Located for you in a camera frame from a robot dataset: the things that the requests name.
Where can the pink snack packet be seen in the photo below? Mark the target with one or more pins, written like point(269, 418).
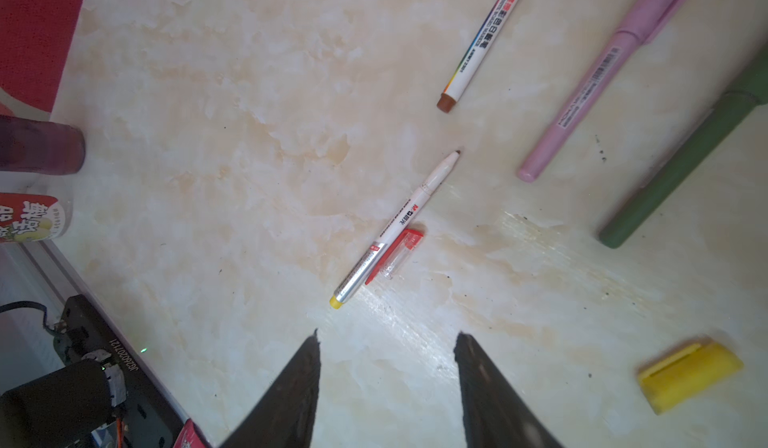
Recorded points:
point(190, 437)

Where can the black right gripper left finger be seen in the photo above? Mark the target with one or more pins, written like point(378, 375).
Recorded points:
point(285, 414)

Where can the green pen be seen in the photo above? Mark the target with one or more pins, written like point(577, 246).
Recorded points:
point(747, 91)

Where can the pink pen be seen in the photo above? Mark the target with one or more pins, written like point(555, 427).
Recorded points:
point(640, 26)

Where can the purple drink bottle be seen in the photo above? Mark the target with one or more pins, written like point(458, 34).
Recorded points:
point(41, 146)

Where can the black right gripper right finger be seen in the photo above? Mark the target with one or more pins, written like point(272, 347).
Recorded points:
point(494, 415)

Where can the white pen black tip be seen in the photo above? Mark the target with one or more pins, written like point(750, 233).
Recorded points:
point(475, 54)

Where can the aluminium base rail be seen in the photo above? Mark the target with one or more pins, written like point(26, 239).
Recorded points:
point(49, 320)

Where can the yellow pen cap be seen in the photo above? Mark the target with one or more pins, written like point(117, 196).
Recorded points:
point(685, 373)

